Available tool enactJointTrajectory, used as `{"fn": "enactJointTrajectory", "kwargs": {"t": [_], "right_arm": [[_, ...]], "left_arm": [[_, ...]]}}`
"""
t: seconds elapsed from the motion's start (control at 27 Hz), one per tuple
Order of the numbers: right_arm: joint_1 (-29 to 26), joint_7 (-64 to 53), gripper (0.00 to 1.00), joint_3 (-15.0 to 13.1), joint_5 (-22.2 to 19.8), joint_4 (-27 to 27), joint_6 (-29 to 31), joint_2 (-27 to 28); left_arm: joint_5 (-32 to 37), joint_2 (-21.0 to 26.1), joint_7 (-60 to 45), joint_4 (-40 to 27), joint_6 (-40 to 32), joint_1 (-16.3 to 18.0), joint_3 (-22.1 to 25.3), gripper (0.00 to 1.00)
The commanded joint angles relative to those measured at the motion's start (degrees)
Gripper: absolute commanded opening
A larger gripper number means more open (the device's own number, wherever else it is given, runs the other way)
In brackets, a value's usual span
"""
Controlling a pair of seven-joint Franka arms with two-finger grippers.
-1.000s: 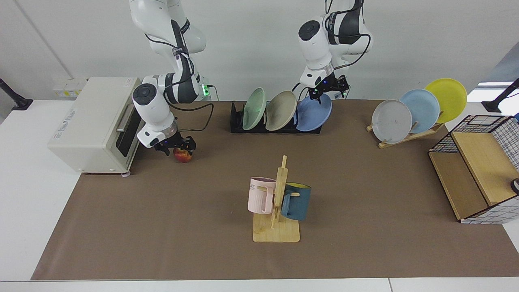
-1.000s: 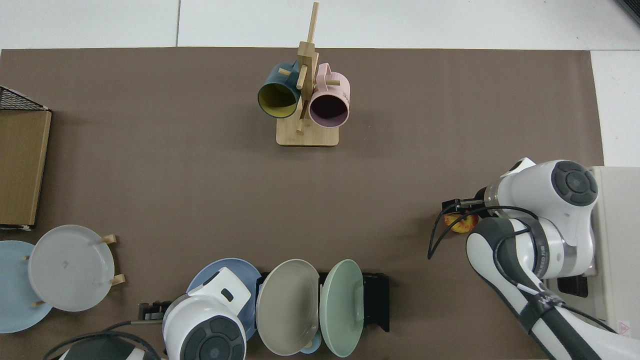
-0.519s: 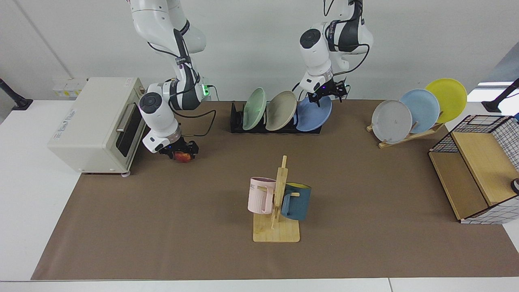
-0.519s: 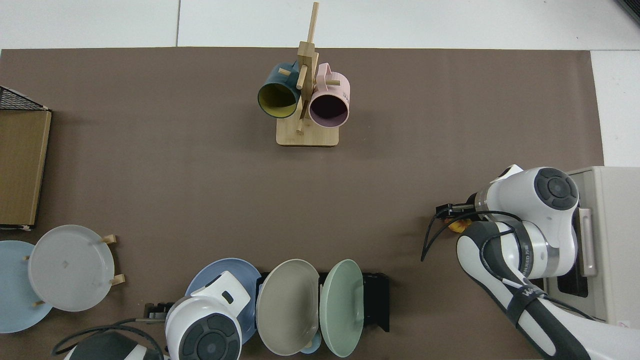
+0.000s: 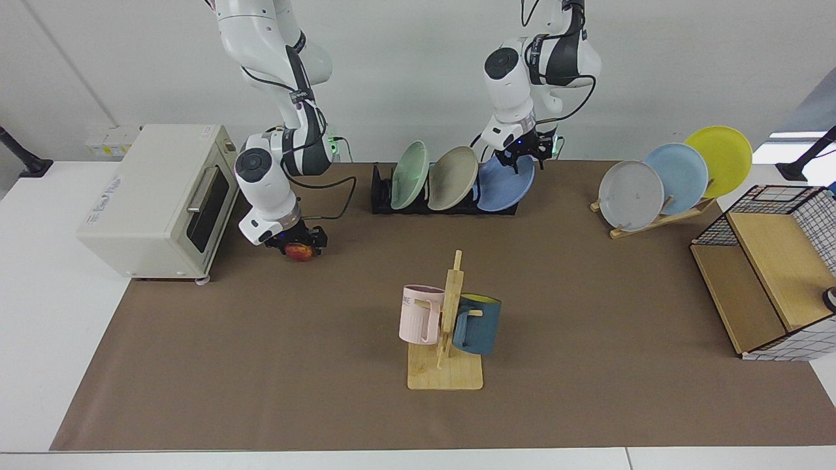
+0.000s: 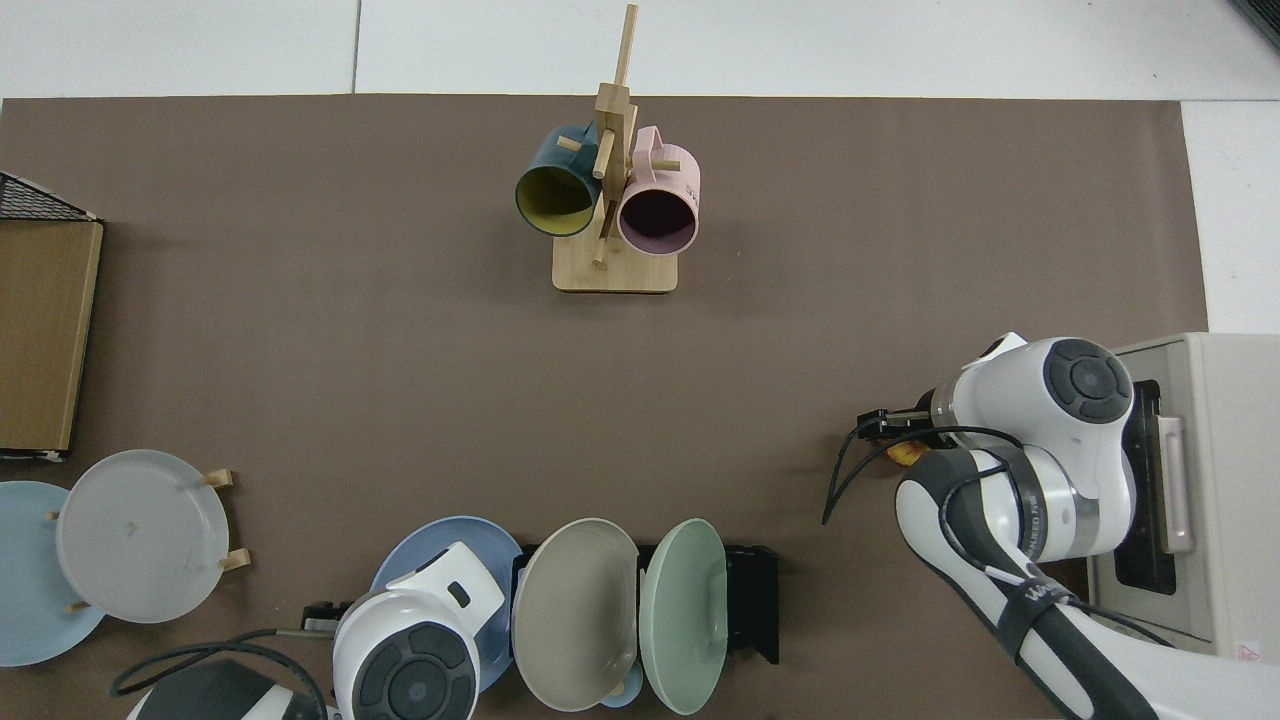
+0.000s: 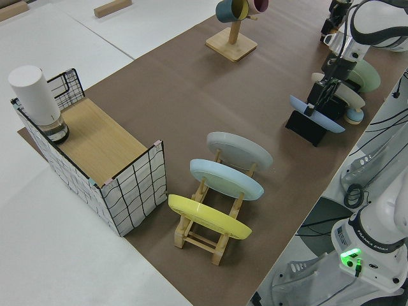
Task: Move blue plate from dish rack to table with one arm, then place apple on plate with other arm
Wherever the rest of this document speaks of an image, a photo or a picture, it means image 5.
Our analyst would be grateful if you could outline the periwinkle blue plate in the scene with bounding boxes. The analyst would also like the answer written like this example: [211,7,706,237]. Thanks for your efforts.
[475,153,536,213]

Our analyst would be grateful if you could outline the beige plate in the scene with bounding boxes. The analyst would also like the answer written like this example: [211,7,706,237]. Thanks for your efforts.
[428,146,479,212]

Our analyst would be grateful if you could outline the black dish rack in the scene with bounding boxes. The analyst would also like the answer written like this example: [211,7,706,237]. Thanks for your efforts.
[371,163,520,216]

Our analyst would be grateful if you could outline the grey plate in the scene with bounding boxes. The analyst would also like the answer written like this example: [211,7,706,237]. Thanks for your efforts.
[598,160,665,232]

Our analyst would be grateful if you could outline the pale green plate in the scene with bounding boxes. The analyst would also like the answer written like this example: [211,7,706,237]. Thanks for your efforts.
[390,140,430,211]

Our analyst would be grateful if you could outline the wooden plate rack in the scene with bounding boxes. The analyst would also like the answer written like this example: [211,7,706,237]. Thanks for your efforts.
[590,180,719,240]

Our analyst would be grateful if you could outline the light blue plate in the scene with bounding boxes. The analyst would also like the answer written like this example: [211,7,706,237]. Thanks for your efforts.
[643,142,709,216]

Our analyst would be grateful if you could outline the yellow plate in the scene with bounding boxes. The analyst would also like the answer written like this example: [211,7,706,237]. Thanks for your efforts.
[684,125,754,199]

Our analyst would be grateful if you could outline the brown table cloth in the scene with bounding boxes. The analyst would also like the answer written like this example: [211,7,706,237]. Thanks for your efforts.
[50,160,836,452]

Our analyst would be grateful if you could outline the pink mug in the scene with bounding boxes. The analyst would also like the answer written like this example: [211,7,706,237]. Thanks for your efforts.
[399,285,446,345]

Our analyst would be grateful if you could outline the pale toaster oven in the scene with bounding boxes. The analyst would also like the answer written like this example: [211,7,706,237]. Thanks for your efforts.
[77,124,246,286]

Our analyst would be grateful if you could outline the dark teal mug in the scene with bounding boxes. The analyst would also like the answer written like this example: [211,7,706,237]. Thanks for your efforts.
[452,294,502,356]

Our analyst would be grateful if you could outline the wooden cup stand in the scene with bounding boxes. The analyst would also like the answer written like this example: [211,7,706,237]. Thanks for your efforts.
[408,250,484,391]

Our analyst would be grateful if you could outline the black stand foot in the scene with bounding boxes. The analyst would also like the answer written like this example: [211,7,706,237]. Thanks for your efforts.
[0,126,54,178]
[776,126,836,182]

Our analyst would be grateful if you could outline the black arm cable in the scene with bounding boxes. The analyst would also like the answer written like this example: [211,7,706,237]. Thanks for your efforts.
[287,175,358,221]
[521,0,597,126]

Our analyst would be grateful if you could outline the white wall socket boxes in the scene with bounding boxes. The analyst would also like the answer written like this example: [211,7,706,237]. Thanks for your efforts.
[85,126,141,159]

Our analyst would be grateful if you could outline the wire basket with wooden floor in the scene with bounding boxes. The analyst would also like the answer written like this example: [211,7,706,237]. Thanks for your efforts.
[690,185,836,362]

